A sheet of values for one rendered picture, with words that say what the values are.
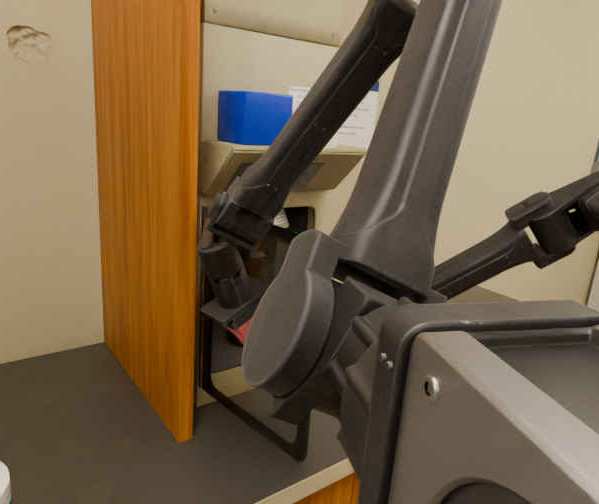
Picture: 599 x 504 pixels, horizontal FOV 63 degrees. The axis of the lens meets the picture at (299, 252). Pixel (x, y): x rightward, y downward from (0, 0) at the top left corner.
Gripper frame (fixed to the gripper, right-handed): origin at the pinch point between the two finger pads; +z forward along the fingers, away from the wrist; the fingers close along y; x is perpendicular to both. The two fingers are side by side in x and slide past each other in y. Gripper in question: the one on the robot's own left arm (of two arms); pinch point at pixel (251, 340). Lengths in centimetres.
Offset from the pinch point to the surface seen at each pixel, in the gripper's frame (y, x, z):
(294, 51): -41, -19, -36
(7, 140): 5, -67, -32
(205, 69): -21.2, -21.1, -38.5
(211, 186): -12.4, -17.7, -19.9
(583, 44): -251, -36, 18
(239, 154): -15.6, -10.4, -25.5
